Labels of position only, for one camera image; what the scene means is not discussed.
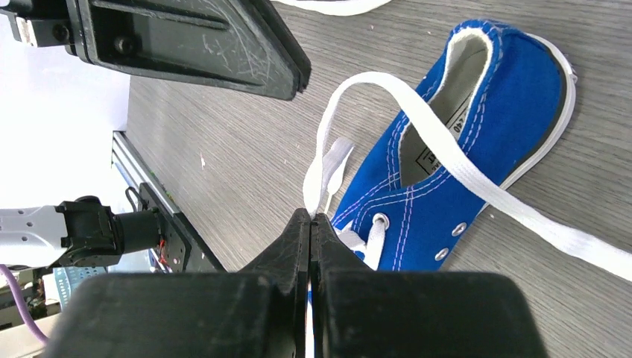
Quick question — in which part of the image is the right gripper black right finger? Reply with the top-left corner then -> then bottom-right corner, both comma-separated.
311,214 -> 547,357

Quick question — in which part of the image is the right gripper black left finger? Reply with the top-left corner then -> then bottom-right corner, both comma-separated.
43,209 -> 311,357

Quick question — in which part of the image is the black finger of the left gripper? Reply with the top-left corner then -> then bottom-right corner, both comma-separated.
67,0 -> 312,101

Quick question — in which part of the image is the blue sneaker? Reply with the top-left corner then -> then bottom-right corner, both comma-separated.
303,19 -> 631,280
275,0 -> 391,16

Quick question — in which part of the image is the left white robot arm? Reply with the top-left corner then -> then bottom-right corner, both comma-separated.
1,1 -> 311,272

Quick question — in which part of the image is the aluminium frame rail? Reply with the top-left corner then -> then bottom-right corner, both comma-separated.
112,131 -> 181,214

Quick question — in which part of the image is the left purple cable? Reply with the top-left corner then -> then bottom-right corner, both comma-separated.
0,264 -> 51,347

